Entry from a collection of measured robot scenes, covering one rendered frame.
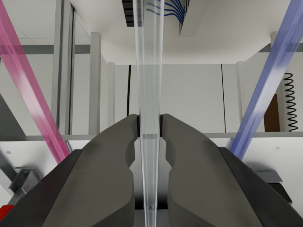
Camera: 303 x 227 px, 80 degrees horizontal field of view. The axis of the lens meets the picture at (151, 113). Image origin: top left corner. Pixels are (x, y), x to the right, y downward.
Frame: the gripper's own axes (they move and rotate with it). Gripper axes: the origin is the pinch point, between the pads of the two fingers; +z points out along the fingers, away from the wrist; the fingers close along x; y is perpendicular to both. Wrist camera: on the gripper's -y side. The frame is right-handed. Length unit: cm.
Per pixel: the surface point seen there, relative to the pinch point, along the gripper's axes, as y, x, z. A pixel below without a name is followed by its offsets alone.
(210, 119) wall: 91, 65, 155
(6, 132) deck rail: 7.5, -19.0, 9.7
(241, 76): 21, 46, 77
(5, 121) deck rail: 6.1, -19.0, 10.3
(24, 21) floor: -3, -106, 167
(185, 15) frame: -6.1, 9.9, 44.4
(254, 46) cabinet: 5, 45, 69
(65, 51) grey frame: 2.1, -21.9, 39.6
